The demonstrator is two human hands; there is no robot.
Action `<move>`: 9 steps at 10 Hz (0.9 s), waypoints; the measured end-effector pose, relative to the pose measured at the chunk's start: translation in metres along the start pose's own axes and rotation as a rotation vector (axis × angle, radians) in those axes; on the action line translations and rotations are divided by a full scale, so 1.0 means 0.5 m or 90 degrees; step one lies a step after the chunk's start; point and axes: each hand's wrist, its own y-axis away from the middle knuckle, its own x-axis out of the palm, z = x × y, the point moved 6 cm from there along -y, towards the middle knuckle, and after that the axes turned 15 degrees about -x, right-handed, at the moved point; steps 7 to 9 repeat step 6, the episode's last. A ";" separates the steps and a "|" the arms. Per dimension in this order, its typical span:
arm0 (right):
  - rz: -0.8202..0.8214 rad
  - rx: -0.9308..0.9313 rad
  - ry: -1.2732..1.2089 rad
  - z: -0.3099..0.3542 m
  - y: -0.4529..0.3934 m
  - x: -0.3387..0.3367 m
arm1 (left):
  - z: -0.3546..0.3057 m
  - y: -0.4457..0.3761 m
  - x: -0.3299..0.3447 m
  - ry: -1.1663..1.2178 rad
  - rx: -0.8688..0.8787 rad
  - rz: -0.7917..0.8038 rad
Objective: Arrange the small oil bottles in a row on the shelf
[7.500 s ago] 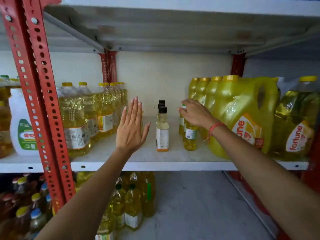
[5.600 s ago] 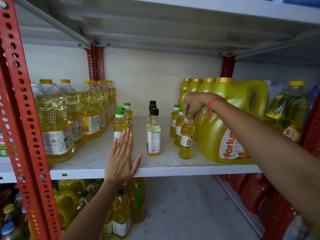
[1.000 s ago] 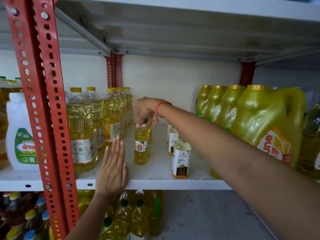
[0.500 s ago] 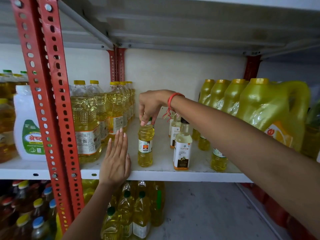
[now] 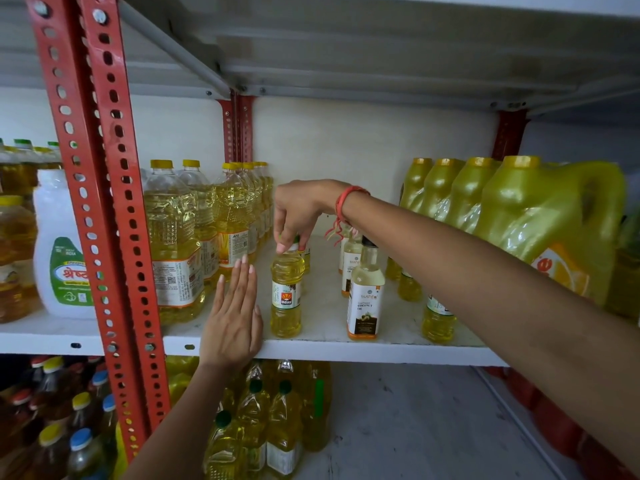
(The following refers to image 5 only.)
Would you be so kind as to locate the person's right hand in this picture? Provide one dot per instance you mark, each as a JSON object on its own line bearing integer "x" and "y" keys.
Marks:
{"x": 310, "y": 202}

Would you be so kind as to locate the person's left hand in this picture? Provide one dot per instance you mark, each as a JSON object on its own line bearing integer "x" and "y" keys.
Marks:
{"x": 230, "y": 334}

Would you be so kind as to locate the person's left middle finger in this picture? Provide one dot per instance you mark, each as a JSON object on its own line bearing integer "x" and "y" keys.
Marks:
{"x": 243, "y": 287}

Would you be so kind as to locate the person's right thumb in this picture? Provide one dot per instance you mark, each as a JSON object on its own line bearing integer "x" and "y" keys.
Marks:
{"x": 306, "y": 237}

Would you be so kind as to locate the person's left thumb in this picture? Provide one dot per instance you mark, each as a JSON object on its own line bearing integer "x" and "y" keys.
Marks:
{"x": 257, "y": 329}

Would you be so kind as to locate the person's left little finger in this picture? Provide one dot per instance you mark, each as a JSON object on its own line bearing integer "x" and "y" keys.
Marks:
{"x": 221, "y": 307}

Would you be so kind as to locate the small yellow oil bottle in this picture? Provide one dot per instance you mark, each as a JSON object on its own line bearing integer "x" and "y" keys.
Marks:
{"x": 286, "y": 307}
{"x": 306, "y": 259}

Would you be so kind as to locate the person's left forearm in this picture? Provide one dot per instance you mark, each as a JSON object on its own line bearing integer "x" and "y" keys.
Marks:
{"x": 175, "y": 429}

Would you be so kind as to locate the person's right forearm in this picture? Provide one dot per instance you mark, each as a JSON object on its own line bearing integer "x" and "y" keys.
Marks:
{"x": 475, "y": 294}

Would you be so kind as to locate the coconut oil bottle white label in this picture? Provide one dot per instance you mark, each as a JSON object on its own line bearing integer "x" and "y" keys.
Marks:
{"x": 351, "y": 264}
{"x": 341, "y": 254}
{"x": 365, "y": 304}

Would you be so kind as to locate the tall yellow-capped oil bottle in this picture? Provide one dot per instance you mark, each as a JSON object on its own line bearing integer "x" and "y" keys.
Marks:
{"x": 206, "y": 219}
{"x": 253, "y": 214}
{"x": 232, "y": 224}
{"x": 172, "y": 234}
{"x": 266, "y": 199}

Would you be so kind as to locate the group of yellow oil bottles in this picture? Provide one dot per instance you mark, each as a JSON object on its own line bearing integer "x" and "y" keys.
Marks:
{"x": 280, "y": 419}

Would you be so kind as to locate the large yellow oil jug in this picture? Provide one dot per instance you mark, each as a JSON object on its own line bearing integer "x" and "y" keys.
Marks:
{"x": 414, "y": 182}
{"x": 435, "y": 189}
{"x": 467, "y": 199}
{"x": 530, "y": 214}

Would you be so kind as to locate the red perforated steel upright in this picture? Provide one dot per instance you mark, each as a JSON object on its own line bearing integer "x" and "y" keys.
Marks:
{"x": 85, "y": 209}
{"x": 246, "y": 129}
{"x": 227, "y": 132}
{"x": 131, "y": 209}
{"x": 509, "y": 137}

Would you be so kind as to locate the scuffed white shelf board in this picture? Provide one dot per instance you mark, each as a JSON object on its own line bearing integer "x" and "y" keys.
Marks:
{"x": 410, "y": 424}

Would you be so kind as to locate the white jug with green label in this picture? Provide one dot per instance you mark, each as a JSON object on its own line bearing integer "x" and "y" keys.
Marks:
{"x": 57, "y": 229}

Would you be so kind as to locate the group of mixed-cap oil bottles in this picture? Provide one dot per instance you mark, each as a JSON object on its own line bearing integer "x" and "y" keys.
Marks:
{"x": 55, "y": 419}

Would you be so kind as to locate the amber oil bottle yellow cap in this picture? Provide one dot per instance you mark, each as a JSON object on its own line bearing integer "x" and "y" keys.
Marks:
{"x": 17, "y": 254}

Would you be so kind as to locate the grey metal shelf underside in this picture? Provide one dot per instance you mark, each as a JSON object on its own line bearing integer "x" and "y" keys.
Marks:
{"x": 400, "y": 44}
{"x": 30, "y": 59}

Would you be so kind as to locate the green-capped oil bottle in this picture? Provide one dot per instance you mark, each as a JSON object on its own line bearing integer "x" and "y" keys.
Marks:
{"x": 7, "y": 172}
{"x": 26, "y": 167}
{"x": 50, "y": 157}

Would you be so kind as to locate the dark yellow oil container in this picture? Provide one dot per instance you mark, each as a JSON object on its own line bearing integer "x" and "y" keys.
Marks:
{"x": 625, "y": 274}

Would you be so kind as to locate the red perforated steel rail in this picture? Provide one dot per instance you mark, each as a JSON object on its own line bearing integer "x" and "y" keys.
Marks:
{"x": 555, "y": 424}

